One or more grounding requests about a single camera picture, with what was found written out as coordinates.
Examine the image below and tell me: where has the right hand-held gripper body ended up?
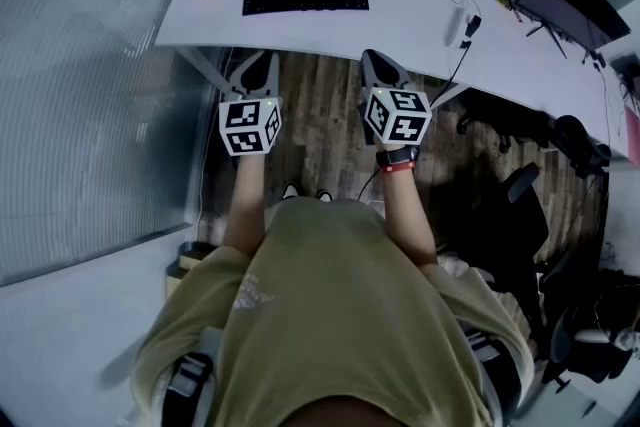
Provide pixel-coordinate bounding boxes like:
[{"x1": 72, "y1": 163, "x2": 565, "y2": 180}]
[{"x1": 359, "y1": 86, "x2": 434, "y2": 152}]

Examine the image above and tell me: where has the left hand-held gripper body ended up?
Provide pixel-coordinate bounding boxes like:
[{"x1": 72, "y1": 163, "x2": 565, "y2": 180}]
[{"x1": 218, "y1": 95, "x2": 284, "y2": 157}]

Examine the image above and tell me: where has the person's left forearm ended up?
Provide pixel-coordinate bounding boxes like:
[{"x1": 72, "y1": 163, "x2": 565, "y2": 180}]
[{"x1": 222, "y1": 154, "x2": 267, "y2": 261}]

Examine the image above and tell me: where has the person's right forearm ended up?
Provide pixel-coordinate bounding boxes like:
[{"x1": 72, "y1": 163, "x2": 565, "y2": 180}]
[{"x1": 377, "y1": 143, "x2": 440, "y2": 267}]

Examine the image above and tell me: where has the white desk leg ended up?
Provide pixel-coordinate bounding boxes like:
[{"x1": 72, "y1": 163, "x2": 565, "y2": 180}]
[
  {"x1": 430, "y1": 81, "x2": 472, "y2": 111},
  {"x1": 174, "y1": 46, "x2": 237, "y2": 99}
]

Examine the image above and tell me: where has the black smartwatch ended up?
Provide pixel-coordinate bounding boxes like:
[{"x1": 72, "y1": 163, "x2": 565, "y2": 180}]
[{"x1": 375, "y1": 145, "x2": 421, "y2": 168}]

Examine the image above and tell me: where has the white power strip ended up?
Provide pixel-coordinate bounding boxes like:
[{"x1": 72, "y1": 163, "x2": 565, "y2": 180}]
[{"x1": 444, "y1": 4, "x2": 467, "y2": 49}]

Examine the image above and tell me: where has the black side monitor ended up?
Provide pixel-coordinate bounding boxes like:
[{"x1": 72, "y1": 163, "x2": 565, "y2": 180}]
[{"x1": 514, "y1": 0, "x2": 633, "y2": 60}]

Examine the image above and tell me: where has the olive t-shirt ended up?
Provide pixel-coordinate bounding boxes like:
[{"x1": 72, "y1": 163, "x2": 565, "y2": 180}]
[{"x1": 130, "y1": 195, "x2": 534, "y2": 427}]

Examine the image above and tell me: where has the pink folder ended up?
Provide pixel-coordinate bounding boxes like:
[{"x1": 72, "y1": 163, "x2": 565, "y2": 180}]
[{"x1": 624, "y1": 104, "x2": 640, "y2": 155}]

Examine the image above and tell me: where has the black power cable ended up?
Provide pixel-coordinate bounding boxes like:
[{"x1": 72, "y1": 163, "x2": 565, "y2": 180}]
[{"x1": 428, "y1": 41, "x2": 474, "y2": 110}]

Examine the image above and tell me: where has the black shoulder strap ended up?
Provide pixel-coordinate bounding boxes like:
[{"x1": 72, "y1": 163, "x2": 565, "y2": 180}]
[
  {"x1": 463, "y1": 328, "x2": 522, "y2": 422},
  {"x1": 161, "y1": 350, "x2": 217, "y2": 427}
]

